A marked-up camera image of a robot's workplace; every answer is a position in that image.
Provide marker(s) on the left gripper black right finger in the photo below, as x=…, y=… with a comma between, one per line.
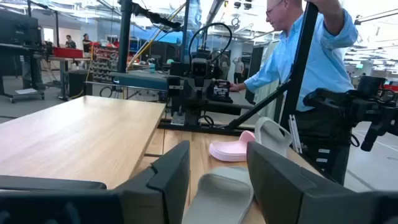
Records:
x=295, y=199

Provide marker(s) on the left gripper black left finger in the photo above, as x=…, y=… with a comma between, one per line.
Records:
x=161, y=199

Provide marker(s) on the grey rubber slide sandal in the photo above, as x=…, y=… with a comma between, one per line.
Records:
x=273, y=137
x=217, y=199

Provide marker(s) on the pink rubber slide sandal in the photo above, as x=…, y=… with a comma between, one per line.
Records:
x=230, y=149

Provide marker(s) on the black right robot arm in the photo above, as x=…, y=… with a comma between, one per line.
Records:
x=222, y=90

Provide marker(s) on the person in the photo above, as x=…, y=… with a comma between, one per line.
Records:
x=70, y=42
x=238, y=68
x=86, y=43
x=323, y=62

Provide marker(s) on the blue topped table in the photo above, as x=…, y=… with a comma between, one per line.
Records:
x=140, y=80

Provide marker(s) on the black vertical pole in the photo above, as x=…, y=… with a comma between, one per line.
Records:
x=125, y=37

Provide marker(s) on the parts bin rack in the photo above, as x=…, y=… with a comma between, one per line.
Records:
x=104, y=63

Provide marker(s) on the grey workbench table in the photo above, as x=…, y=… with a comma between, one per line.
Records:
x=63, y=77

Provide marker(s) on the red plastic bin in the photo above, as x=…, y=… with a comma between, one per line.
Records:
x=66, y=52

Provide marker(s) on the black rolling monitor stand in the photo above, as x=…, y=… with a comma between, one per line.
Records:
x=32, y=74

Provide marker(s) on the black computer monitor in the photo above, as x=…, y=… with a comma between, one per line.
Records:
x=18, y=29

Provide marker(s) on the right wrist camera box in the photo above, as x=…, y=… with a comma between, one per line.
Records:
x=199, y=68

